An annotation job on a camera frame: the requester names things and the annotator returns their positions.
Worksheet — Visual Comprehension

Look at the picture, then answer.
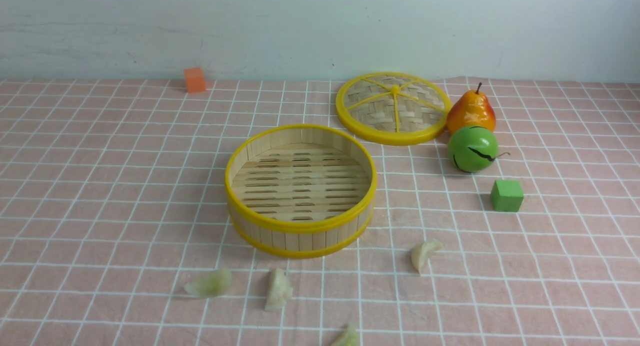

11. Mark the cream white dumpling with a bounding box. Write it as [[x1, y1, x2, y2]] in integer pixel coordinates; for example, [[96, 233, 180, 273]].
[[410, 239, 444, 274]]

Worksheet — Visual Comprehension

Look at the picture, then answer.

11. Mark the pale green dumpling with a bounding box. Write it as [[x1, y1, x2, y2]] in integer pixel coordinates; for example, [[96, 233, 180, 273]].
[[183, 268, 233, 298]]

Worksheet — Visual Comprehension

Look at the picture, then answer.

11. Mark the green tinted dumpling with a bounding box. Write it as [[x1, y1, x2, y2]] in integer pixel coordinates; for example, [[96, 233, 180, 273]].
[[330, 324, 361, 346]]

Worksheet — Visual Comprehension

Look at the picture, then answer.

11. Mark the bamboo steamer tray yellow rim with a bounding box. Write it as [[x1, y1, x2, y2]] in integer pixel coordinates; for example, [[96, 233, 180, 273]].
[[224, 124, 378, 258]]

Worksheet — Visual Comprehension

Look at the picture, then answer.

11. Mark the woven bamboo steamer lid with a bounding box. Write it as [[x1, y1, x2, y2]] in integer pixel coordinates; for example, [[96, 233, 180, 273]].
[[334, 72, 453, 147]]

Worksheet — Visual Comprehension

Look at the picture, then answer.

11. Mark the orange foam cube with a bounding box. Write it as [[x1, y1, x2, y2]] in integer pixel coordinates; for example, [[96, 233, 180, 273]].
[[183, 66, 207, 93]]

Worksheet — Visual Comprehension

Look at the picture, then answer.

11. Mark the green toy melon ball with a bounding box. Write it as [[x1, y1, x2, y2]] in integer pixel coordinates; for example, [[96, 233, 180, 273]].
[[447, 125, 510, 173]]

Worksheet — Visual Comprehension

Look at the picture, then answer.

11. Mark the orange yellow toy pear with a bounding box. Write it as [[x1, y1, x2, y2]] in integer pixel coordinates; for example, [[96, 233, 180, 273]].
[[446, 82, 497, 134]]

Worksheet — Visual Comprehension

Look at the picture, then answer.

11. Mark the green foam cube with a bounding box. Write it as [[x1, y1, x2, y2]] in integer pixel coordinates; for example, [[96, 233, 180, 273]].
[[490, 179, 525, 213]]

